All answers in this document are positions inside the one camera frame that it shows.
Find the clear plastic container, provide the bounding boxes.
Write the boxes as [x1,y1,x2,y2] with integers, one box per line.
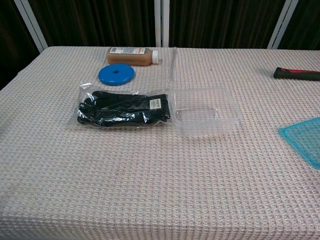
[169,86,242,138]

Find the translucent blue square lid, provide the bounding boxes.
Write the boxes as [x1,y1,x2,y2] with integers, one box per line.
[278,116,320,171]

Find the bagged black gloves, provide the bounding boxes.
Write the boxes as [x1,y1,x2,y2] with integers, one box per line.
[66,81,176,130]

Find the pink waffle tablecloth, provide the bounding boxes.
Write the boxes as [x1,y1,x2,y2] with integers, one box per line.
[0,46,320,240]

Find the blue round disc with hole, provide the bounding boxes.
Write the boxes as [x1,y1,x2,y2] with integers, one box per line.
[98,63,136,87]

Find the brown liquid bottle white cap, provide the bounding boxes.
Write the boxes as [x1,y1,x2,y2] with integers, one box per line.
[106,46,160,67]

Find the dark curtain panel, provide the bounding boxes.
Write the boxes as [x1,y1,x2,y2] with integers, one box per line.
[27,0,156,48]
[168,0,287,49]
[277,0,320,51]
[0,0,41,91]

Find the white frame post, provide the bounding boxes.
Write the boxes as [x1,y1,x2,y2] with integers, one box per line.
[13,0,48,53]
[266,0,300,50]
[154,0,170,48]

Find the red black handled hammer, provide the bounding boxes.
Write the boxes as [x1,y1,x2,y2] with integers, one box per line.
[273,66,320,81]

